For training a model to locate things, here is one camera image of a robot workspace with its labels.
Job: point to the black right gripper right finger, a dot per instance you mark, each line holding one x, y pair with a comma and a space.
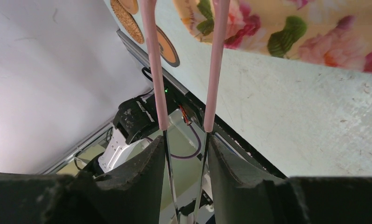
246, 194

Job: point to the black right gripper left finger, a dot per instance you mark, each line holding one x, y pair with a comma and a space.
128, 194

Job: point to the pink handled metal tongs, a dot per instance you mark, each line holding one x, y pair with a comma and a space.
221, 9

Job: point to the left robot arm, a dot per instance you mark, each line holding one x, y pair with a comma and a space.
135, 121

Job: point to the orange question mark coaster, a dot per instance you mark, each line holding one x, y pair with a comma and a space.
167, 50

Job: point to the lower wooden round coaster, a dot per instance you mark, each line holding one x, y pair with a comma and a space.
127, 21

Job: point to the wooden round coaster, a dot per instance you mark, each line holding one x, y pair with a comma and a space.
131, 6
127, 21

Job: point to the upper wooden round coaster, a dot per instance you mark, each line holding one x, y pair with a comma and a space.
131, 6

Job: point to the floral rectangular tray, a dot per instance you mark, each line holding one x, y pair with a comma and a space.
333, 33

